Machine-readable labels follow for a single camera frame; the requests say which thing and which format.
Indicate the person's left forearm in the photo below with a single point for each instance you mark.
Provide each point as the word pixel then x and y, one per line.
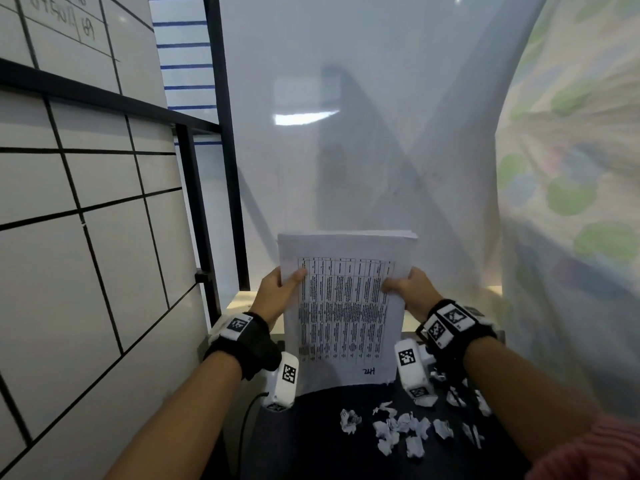
pixel 185 419

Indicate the pink knitted sleeve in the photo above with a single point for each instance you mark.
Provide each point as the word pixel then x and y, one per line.
pixel 595 452

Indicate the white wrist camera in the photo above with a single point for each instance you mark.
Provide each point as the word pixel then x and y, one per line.
pixel 282 382
pixel 412 367

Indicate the person's left thumb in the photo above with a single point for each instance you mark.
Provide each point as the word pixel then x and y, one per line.
pixel 294 278

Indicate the black metal frame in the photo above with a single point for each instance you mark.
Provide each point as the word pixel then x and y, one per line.
pixel 220 144

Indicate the black wrist band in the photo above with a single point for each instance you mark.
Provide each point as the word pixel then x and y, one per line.
pixel 250 342
pixel 452 329

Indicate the black left wrist band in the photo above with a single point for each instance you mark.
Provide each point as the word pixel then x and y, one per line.
pixel 250 342

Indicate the white panel with blue stripes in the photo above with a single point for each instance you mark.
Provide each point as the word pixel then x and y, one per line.
pixel 185 54

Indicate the floral patterned curtain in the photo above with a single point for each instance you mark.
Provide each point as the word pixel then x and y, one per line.
pixel 575 194

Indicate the person's right thumb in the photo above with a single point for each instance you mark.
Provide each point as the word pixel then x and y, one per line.
pixel 396 285

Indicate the person's right forearm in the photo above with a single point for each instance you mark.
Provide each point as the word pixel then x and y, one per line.
pixel 525 389

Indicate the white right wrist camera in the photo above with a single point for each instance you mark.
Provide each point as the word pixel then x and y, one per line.
pixel 412 367

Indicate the stack of printed paper sheets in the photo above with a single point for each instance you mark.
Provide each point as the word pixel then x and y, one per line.
pixel 345 294

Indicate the black mat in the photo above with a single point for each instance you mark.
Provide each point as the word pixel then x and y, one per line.
pixel 310 439

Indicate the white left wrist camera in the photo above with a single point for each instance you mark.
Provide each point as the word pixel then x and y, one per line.
pixel 282 382

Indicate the person's left hand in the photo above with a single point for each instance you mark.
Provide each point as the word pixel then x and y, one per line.
pixel 270 297

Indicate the pile of crumpled paper scraps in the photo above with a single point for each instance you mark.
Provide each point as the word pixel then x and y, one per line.
pixel 407 427

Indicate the white board with grid lines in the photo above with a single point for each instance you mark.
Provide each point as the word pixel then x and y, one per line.
pixel 75 274

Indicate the person's right hand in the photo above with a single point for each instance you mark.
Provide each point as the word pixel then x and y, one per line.
pixel 420 294

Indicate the black right wrist band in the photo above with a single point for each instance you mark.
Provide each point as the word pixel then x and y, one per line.
pixel 452 329

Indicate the white translucent plastic sheet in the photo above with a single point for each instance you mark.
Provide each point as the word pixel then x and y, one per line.
pixel 380 119

